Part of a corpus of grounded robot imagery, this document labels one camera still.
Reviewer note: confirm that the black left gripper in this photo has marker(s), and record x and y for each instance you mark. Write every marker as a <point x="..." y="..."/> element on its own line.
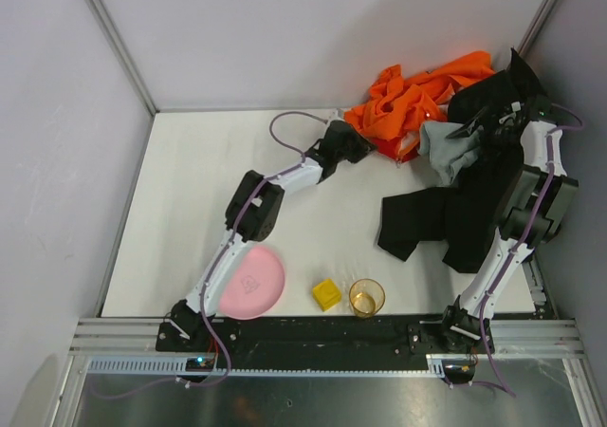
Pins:
<point x="354" y="143"/>

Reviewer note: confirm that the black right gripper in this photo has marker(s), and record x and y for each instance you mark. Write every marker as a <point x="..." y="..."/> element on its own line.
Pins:
<point x="487" y="124"/>

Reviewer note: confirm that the grey light blue cloth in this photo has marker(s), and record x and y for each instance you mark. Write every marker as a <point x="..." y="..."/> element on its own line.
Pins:
<point x="448" y="157"/>

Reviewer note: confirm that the black cloth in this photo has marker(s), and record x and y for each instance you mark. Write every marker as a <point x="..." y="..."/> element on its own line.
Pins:
<point x="465" y="213"/>

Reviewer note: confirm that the red cloth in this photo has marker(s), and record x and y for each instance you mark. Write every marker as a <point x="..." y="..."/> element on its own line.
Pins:
<point x="400" y="149"/>

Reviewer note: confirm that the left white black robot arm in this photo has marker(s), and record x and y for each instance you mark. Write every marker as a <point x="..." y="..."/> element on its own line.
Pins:
<point x="251" y="217"/>

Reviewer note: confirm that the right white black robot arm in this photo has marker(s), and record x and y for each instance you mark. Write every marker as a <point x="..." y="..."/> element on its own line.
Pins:
<point x="531" y="212"/>

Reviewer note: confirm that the orange cloth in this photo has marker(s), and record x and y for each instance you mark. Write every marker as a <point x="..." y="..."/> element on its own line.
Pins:
<point x="397" y="105"/>

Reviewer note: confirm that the yellow cube block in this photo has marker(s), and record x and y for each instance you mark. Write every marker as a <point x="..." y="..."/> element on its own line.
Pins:
<point x="326" y="294"/>

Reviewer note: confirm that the amber transparent plastic cup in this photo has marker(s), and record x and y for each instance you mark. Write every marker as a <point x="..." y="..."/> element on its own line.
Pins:
<point x="366" y="298"/>

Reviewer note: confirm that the pink round plate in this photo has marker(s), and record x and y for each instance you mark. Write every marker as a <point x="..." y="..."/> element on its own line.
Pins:
<point x="255" y="287"/>

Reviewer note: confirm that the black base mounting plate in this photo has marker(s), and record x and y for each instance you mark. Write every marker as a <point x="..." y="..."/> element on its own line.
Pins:
<point x="326" y="341"/>

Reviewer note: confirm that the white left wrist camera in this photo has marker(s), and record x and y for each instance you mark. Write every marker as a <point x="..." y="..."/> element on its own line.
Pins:
<point x="335" y="115"/>

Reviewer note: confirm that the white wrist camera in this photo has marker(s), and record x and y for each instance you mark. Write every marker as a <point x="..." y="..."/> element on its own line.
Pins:
<point x="509" y="112"/>
<point x="335" y="115"/>

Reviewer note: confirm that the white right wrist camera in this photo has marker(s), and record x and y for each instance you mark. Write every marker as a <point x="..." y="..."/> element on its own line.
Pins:
<point x="509" y="112"/>

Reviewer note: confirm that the grey slotted cable duct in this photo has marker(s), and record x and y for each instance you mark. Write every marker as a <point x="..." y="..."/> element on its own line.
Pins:
<point x="424" y="366"/>

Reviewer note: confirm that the aluminium front frame rail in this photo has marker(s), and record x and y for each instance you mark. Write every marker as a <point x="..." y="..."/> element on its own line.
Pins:
<point x="507" y="337"/>

